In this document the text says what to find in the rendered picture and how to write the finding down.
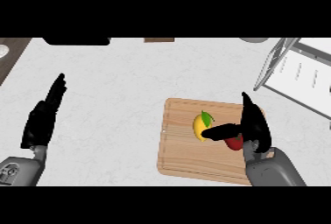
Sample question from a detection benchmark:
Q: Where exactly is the grey wire tiered basket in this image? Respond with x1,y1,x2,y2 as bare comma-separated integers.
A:
253,38,331,130

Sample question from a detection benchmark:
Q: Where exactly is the small brown wooden block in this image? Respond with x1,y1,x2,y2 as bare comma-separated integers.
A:
143,38,176,44

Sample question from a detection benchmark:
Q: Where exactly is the pale grey round object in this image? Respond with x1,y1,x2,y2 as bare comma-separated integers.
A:
0,44,10,59

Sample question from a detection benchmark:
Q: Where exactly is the dark brown wooden surface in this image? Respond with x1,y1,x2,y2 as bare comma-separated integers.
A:
0,38,34,87

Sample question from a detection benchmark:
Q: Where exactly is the wooden cutting board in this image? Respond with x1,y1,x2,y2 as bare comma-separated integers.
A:
155,97,276,186

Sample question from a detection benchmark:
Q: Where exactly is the yellow lemon with green leaf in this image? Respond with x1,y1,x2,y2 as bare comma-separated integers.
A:
191,110,216,143

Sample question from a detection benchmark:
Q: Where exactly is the black appliance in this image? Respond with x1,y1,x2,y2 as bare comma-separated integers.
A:
41,38,112,46

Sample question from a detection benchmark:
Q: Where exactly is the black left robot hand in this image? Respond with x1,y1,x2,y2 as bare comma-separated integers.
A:
19,73,68,151

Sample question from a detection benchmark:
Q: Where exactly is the red fruit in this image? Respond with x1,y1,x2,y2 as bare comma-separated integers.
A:
223,132,245,151

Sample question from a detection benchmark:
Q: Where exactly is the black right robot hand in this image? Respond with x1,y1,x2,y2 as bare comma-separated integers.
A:
201,91,275,154

